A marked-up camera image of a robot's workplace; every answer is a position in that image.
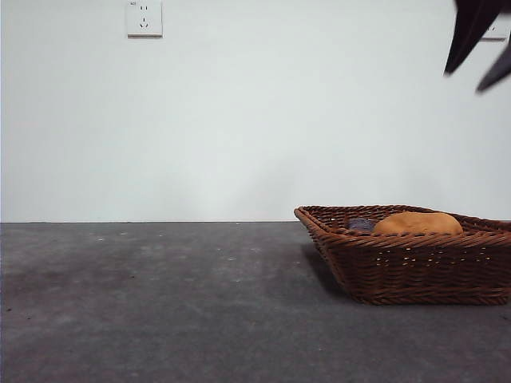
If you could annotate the brown wicker basket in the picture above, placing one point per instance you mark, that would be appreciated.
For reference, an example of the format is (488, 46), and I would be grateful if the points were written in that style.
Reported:
(419, 267)

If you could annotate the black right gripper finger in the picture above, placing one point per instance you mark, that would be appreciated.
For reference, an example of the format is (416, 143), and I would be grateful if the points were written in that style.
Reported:
(497, 72)
(467, 32)

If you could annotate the purple eggplant with green stem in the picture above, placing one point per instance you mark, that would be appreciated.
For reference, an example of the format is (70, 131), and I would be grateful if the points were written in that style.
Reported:
(359, 225)

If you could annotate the brown potato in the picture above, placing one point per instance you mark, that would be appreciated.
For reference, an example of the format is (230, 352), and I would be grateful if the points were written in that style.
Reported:
(419, 224)

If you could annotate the white wall socket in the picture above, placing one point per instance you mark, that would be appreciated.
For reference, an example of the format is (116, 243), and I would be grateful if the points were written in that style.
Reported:
(145, 20)
(495, 36)

